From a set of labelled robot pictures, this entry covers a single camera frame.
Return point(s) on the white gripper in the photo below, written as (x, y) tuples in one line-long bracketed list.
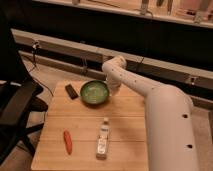
[(113, 85)]

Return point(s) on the green ceramic bowl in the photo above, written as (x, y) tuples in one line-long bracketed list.
[(94, 92)]

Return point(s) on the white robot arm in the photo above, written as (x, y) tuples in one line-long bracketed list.
[(170, 137)]

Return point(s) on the black rectangular block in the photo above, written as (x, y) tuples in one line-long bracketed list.
[(71, 91)]

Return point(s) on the clear plastic bottle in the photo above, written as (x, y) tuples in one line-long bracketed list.
[(102, 143)]

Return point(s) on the orange carrot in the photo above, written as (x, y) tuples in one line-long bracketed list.
[(68, 141)]

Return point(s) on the black office chair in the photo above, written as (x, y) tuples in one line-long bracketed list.
[(18, 96)]

